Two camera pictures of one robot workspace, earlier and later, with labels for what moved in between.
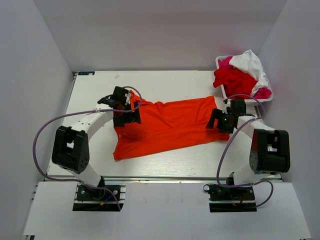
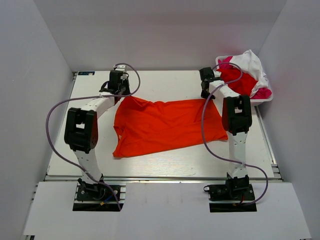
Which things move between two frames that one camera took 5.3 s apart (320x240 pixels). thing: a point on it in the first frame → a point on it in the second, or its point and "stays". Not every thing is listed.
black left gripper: (133, 117) → (126, 82)
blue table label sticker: (86, 73) stays
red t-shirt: (234, 82) stays
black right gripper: (216, 114) → (204, 95)
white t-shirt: (248, 61) stays
